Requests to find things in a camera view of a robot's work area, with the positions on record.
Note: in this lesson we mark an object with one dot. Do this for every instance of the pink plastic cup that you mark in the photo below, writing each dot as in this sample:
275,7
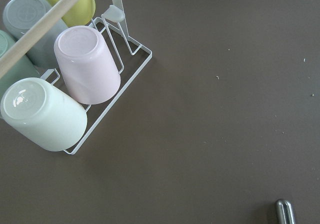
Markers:
86,64

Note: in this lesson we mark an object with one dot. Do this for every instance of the white wire cup rack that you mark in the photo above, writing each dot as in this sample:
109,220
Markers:
113,20

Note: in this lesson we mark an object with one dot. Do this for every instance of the white plastic cup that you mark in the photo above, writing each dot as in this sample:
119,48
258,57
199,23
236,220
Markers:
44,114

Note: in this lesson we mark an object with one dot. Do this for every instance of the steel muddler with black tip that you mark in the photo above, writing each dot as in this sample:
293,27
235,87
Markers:
284,212

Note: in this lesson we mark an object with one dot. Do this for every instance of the green plastic cup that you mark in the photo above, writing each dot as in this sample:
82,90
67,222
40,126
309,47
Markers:
21,70

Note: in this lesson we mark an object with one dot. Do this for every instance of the wooden rack handle rod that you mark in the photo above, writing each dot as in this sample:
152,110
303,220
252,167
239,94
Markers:
20,48

